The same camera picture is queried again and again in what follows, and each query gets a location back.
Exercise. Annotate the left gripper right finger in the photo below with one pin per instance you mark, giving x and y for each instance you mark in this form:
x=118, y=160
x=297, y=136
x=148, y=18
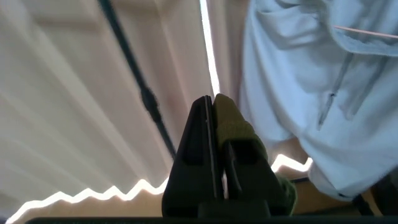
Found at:
x=255, y=183

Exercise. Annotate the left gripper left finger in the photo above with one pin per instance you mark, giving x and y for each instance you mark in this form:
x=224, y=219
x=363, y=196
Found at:
x=186, y=180

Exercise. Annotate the green garment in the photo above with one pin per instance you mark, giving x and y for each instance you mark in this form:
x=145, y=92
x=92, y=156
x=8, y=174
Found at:
x=230, y=124

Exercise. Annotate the pale grey shorts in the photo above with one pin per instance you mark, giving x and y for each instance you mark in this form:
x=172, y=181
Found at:
x=295, y=93

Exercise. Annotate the pink clothes hanger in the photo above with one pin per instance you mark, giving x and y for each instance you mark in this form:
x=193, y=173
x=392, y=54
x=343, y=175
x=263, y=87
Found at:
x=367, y=32

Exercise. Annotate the black clothes rack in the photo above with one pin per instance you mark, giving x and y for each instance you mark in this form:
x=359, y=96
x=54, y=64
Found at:
x=149, y=99

